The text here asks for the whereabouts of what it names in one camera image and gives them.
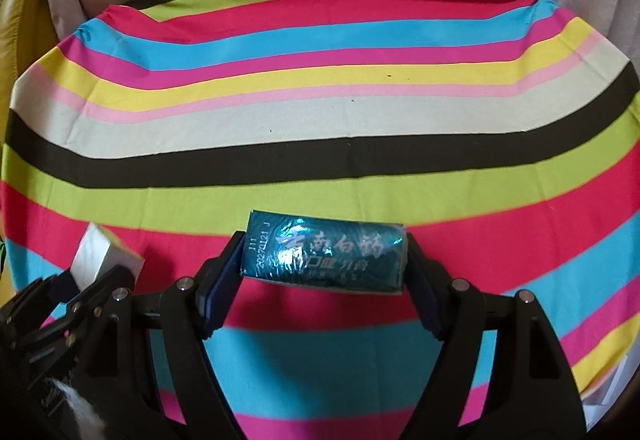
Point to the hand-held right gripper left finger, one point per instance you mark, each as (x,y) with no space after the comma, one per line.
(220,285)

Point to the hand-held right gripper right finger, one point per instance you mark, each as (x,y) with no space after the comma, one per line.
(425,290)

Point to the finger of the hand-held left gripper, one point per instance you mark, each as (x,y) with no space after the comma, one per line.
(107,282)
(40,295)

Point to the small white cube box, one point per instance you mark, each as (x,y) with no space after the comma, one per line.
(97,250)

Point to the teal foil box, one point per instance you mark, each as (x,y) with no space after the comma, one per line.
(325,255)

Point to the white fluffy fabric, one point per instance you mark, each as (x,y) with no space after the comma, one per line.
(75,405)

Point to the multicolour striped cloth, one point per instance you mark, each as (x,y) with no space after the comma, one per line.
(320,120)

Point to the yellow leather sofa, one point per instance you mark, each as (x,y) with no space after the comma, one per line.
(20,20)

